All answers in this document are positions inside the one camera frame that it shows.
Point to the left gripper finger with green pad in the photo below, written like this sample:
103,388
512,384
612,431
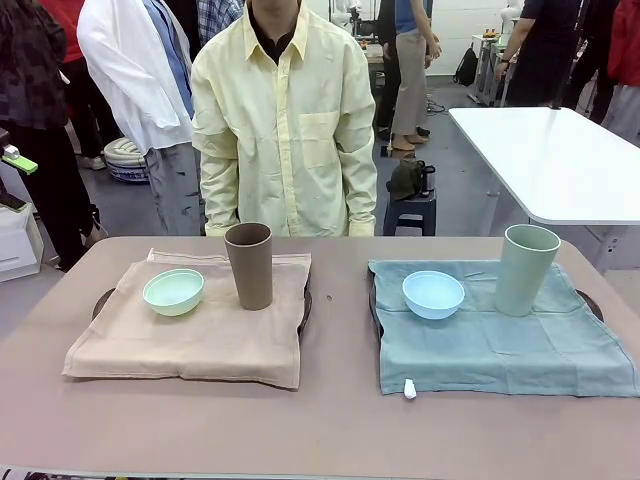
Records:
10,200
20,162

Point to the mint green bowl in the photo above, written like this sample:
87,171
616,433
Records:
173,295

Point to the beige cloth mat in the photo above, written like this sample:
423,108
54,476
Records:
190,345

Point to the tan brown tall cup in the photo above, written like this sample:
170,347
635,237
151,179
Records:
252,275

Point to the light blue bowl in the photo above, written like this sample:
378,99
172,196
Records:
433,297

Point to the blue cloth mat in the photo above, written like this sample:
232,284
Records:
500,350

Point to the mint green tall cup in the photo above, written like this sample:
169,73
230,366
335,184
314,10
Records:
522,280

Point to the person's right forearm yellow sleeve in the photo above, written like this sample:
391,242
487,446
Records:
220,200

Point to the person's left forearm yellow sleeve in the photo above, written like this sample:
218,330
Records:
360,200

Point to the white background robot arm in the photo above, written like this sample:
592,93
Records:
509,15

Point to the dark brown plastic tray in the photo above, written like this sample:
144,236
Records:
306,310
373,315

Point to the white box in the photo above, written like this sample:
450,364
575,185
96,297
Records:
15,245

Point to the person in white coat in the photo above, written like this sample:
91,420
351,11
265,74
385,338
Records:
130,75

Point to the person in yellow shirt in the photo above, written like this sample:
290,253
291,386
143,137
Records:
280,135

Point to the dark green bag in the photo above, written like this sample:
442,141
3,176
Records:
405,180

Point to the grey plastic stool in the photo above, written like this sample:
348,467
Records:
410,210

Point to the person blue shirt beige trousers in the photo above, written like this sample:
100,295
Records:
412,85

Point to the black silver thermos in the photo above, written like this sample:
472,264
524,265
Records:
429,180

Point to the black backpack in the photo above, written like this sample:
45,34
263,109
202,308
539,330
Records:
466,67

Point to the person in black clothes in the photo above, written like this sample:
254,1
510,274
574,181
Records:
545,55

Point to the white side table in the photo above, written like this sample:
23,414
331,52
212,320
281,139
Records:
560,160

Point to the person in red jacket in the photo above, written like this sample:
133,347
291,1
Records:
625,60

